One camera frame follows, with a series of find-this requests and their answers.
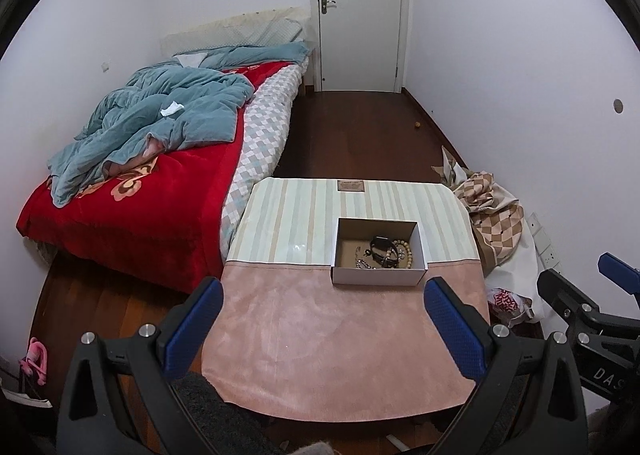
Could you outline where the bed with red blanket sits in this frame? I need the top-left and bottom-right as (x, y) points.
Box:
(16, 60), (302, 294)

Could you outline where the wooden bead bracelet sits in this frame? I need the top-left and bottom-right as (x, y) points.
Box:
(391, 238), (416, 269)

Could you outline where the white cardboard box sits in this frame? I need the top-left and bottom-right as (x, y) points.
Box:
(331, 218), (429, 286)

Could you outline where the pink plastic item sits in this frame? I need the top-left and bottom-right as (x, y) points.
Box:
(19, 336), (51, 386)

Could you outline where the white plastic bag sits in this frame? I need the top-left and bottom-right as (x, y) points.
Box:
(484, 185), (545, 327)

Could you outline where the pink striped table mat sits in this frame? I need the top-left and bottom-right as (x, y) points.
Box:
(200, 177), (492, 424)

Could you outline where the teal quilt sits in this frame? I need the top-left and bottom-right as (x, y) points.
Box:
(47, 41), (311, 208)

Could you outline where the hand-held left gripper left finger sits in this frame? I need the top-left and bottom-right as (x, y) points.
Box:
(56, 276), (224, 455)

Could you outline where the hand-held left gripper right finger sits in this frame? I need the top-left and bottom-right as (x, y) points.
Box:
(423, 276), (588, 455)

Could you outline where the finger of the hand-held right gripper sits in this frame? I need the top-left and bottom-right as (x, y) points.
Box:
(537, 269), (601, 331)
(598, 251), (640, 297)

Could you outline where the white door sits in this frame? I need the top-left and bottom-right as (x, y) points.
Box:
(308, 0), (411, 95)

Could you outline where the pale pillow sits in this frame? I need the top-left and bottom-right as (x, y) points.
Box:
(160, 5), (312, 59)

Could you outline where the white power strip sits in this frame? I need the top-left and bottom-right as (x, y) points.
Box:
(527, 212), (562, 269)

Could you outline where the beige checkered cloth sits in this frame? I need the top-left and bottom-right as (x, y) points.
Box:
(432, 145), (527, 270)

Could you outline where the checkered bed sheet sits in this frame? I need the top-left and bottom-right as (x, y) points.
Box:
(220, 58), (309, 247)

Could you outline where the black smart band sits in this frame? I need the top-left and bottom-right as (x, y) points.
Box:
(370, 236), (401, 267)

